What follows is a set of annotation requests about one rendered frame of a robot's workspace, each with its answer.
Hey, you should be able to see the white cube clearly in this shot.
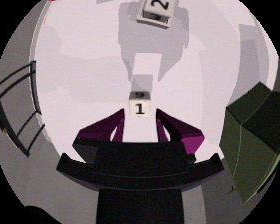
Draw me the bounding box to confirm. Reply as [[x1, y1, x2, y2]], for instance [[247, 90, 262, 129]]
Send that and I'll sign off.
[[142, 0, 175, 23], [129, 91, 151, 117]]

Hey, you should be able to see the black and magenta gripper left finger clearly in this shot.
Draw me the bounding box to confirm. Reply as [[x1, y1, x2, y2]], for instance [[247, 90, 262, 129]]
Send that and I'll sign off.
[[76, 108, 125, 142]]

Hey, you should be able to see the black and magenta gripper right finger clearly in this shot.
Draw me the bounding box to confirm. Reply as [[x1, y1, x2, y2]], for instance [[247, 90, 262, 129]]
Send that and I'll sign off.
[[155, 108, 205, 155]]

